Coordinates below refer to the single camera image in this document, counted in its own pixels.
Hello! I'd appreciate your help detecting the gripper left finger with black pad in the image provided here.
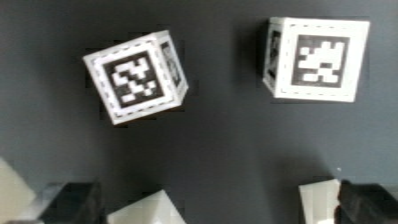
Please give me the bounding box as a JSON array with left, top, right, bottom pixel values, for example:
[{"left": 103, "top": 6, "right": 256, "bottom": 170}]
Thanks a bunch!
[{"left": 16, "top": 181, "right": 108, "bottom": 224}]

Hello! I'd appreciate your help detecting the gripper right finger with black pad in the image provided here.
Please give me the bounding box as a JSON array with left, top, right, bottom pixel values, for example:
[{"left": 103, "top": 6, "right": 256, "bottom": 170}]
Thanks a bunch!
[{"left": 334, "top": 180, "right": 398, "bottom": 224}]

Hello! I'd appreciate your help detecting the white chair back frame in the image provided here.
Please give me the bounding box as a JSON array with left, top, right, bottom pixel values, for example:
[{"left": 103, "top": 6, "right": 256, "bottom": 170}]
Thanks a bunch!
[{"left": 0, "top": 156, "right": 343, "bottom": 224}]

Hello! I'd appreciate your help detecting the white tagged cube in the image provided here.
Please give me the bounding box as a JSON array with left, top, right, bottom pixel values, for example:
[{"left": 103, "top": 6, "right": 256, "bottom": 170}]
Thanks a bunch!
[
  {"left": 263, "top": 17, "right": 370, "bottom": 102},
  {"left": 83, "top": 30, "right": 188, "bottom": 125}
]

